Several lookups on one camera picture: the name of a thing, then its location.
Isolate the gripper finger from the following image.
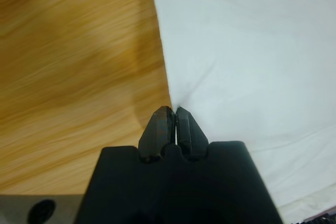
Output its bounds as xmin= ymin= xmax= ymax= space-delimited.
xmin=174 ymin=106 xmax=210 ymax=161
xmin=138 ymin=105 xmax=176 ymax=162

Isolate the grey metal bracket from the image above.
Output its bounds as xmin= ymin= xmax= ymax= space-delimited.
xmin=0 ymin=194 xmax=85 ymax=224

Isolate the white t-shirt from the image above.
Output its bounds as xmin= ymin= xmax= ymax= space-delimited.
xmin=151 ymin=0 xmax=336 ymax=216

